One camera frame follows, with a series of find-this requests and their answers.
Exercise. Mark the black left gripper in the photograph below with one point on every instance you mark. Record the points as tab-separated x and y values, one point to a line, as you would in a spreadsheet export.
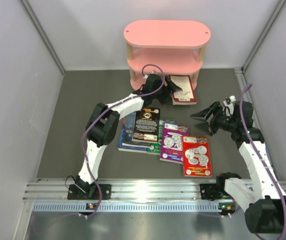
167	87

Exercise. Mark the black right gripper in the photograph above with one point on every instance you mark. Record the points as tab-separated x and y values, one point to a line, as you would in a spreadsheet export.
214	119

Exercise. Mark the dark red cream book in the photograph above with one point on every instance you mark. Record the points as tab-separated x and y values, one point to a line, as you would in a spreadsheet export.
185	94

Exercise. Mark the black Treehouse paperback book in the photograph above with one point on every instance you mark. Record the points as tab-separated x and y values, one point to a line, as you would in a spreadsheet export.
146	125

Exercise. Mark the red cartoon paperback book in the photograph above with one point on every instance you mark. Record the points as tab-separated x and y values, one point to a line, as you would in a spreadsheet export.
196	157

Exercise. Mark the purple cartoon paperback book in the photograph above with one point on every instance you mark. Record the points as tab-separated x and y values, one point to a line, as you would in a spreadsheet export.
172	144

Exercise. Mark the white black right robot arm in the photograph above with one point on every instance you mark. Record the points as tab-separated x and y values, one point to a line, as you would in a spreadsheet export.
265	205

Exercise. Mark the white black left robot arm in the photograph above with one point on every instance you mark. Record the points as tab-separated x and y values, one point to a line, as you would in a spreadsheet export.
103	122

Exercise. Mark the pink three-tier shelf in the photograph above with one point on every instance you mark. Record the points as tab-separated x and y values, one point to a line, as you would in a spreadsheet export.
177	47

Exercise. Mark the dark blue Nineteen Eighty-Four book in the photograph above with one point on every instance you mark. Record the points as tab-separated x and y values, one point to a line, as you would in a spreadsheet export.
128	125

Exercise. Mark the green paperback book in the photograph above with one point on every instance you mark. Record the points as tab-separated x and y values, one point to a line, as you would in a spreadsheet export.
155	148

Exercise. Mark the blue bottom book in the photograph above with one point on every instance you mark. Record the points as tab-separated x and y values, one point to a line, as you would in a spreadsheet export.
129	149

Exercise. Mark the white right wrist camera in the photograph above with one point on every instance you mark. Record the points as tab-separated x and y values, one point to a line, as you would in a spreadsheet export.
229	102

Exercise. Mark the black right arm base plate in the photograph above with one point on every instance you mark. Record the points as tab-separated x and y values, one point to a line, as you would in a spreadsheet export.
213	191

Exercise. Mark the aluminium mounting rail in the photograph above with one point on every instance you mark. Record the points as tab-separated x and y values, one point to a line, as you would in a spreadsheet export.
138	191

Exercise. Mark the perforated metal cable tray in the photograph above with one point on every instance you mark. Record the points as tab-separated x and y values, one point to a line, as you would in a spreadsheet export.
115	207

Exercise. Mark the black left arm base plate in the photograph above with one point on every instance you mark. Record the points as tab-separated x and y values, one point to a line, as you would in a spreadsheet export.
91	193

